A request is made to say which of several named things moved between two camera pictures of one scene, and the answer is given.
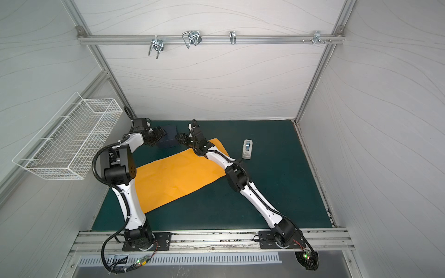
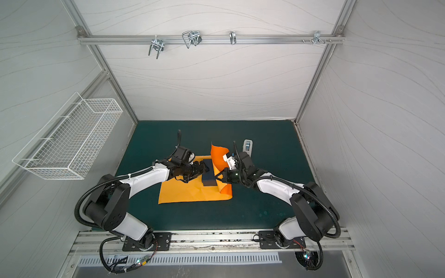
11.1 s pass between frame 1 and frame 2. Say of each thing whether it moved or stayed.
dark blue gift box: moved
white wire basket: stayed
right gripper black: moved
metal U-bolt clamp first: stayed
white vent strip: stayed
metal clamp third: stayed
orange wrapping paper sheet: moved
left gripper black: moved
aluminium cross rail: stayed
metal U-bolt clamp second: stayed
